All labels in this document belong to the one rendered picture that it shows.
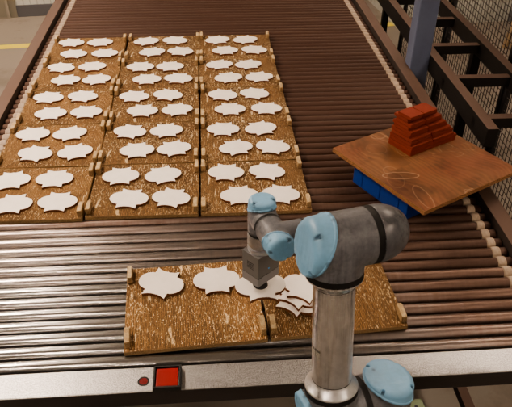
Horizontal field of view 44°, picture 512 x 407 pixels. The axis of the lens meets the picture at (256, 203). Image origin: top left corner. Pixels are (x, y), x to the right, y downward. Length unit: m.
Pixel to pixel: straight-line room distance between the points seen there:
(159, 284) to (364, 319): 0.64
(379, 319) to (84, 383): 0.86
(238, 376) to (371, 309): 0.46
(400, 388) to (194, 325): 0.69
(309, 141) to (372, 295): 1.00
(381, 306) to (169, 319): 0.64
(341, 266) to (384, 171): 1.24
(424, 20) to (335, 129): 0.83
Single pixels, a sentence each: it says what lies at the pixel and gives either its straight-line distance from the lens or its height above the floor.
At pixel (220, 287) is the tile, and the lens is 1.98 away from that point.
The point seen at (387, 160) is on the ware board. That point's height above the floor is 1.04.
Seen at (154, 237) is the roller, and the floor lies 0.92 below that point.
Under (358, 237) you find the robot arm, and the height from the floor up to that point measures 1.58.
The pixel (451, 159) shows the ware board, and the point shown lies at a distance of 2.54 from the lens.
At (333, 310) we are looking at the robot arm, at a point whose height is 1.42.
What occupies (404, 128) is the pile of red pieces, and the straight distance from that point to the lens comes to 2.50.
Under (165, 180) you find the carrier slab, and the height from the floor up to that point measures 0.95.
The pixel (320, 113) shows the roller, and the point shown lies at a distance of 3.02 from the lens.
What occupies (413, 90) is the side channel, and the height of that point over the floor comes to 0.95.
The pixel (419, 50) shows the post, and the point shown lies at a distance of 3.47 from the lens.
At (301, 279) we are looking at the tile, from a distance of 1.96.
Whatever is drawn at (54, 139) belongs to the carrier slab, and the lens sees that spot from 2.86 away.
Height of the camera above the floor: 2.31
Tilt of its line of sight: 36 degrees down
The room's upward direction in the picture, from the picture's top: 1 degrees clockwise
